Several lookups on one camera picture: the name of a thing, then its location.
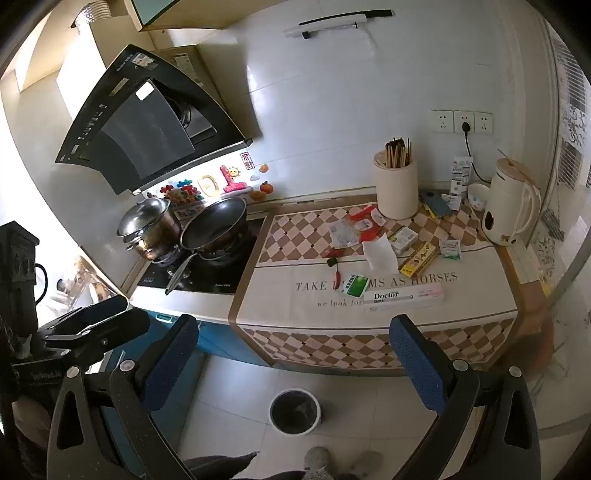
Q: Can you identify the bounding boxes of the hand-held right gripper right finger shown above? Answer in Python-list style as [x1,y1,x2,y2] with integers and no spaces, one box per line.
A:
[389,315,542,480]

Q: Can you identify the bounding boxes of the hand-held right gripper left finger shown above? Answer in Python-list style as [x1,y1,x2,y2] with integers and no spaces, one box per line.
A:
[46,314,199,480]

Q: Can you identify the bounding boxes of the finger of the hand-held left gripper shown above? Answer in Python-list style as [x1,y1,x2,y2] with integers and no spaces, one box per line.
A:
[44,307,151,370]
[39,294,129,342]

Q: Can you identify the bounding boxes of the white pink long box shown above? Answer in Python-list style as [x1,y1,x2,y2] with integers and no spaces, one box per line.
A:
[363,282,446,311]

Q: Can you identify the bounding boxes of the green packet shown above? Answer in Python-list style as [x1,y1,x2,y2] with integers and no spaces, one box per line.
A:
[344,273,370,300]

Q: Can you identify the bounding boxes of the yellow brown long box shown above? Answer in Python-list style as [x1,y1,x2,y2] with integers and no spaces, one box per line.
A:
[398,242,437,278]

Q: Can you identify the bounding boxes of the white tissue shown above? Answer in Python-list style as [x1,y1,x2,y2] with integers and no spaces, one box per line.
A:
[361,233,399,273]

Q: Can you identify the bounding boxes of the white round waste bin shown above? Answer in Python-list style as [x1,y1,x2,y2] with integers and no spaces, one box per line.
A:
[269,389,322,436]

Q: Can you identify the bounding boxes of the small white green box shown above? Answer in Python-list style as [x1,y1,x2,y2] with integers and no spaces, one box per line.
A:
[388,226,419,257]

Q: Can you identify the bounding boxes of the white packet with red print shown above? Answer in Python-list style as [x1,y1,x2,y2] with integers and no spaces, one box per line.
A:
[329,220,363,249]

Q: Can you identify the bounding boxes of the black glass gas stove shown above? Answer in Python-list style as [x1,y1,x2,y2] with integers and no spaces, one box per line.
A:
[136,222,257,294]

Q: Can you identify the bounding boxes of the stainless steel pot lid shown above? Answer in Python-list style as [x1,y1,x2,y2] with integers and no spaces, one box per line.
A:
[116,196,171,238]

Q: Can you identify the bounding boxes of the person's dark garment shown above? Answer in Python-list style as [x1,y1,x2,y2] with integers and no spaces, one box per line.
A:
[185,451,259,480]

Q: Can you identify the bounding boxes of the dark wok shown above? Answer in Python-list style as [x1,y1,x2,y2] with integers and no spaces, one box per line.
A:
[165,198,249,296]

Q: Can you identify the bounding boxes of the grey plush slipper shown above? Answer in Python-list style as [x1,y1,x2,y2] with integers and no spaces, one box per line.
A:
[302,445,331,472]

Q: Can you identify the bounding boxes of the checkered tablecloth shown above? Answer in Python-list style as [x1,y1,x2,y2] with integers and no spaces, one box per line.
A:
[229,203,520,370]

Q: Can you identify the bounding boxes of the grey blue phone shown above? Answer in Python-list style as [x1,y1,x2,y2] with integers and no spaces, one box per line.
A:
[419,190,453,219]

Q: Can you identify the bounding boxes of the red wrapper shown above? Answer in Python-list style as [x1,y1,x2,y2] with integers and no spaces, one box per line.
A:
[348,206,389,232]

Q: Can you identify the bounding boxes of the cream chopstick holder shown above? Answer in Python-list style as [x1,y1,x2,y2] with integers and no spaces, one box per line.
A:
[373,148,420,220]

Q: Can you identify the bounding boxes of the white patterned bowl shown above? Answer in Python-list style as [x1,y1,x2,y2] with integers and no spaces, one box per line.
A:
[467,183,491,212]

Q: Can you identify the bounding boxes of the cream electric kettle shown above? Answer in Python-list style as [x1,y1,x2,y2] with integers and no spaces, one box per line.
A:
[481,158,542,246]

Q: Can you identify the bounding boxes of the black range hood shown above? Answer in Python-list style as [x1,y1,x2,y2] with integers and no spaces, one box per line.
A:
[54,44,254,197]

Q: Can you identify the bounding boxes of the white tube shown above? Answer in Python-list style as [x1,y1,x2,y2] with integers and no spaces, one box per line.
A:
[450,156,474,197]

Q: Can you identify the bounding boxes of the bundle of wooden chopsticks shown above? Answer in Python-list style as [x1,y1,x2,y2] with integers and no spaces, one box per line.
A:
[385,136,413,169]

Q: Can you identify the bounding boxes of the beige hood chimney cover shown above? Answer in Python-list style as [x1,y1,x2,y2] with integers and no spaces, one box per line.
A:
[89,18,219,132]

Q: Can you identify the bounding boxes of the patterned glass door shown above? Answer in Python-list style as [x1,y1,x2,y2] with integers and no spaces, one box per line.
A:
[545,28,591,195]

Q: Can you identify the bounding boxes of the colourful wall stickers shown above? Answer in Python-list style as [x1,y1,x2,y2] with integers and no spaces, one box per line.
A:
[159,152,275,220]

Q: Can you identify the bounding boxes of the black power plug cable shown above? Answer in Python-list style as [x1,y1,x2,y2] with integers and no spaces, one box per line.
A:
[459,121,492,184]

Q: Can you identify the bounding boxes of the silver exhaust duct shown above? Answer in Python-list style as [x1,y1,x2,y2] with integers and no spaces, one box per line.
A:
[76,0,112,35]

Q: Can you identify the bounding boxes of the wooden wall cabinet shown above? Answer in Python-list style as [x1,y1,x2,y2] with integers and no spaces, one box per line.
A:
[129,0,398,33]

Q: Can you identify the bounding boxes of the white wall rack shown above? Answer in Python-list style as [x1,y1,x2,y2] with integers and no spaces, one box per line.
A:
[284,13,368,41]

